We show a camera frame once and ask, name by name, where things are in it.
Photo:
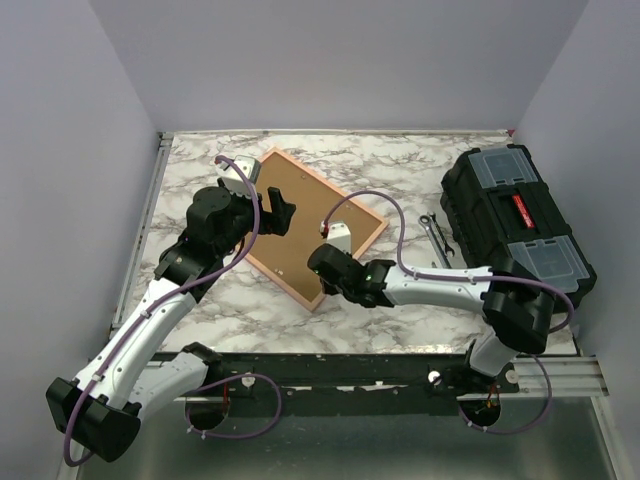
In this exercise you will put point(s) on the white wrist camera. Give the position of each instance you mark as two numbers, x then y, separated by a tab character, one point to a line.
337	234
238	175

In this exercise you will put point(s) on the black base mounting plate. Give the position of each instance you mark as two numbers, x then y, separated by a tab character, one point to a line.
341	385

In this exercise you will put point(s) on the pink picture frame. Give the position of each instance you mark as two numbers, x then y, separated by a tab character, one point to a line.
284	259

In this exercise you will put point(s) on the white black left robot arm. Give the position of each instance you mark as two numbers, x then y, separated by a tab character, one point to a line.
103	406

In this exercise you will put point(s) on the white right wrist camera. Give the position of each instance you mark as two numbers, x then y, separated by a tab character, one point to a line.
337	234

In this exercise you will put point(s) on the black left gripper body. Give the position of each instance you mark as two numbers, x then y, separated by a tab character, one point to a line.
243	221

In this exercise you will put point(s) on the black plastic toolbox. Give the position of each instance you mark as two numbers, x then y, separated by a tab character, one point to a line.
498	205

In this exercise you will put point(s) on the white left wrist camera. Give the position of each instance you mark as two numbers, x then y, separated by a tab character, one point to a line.
238	175

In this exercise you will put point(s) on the aluminium extrusion rail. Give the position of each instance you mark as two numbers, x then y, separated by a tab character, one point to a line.
555	377

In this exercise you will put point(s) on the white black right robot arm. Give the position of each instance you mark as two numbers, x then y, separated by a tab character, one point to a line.
517	310

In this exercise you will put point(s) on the silver ratchet wrench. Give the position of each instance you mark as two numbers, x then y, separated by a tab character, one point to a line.
443	250

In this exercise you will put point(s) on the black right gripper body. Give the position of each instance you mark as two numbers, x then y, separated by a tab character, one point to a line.
336	290

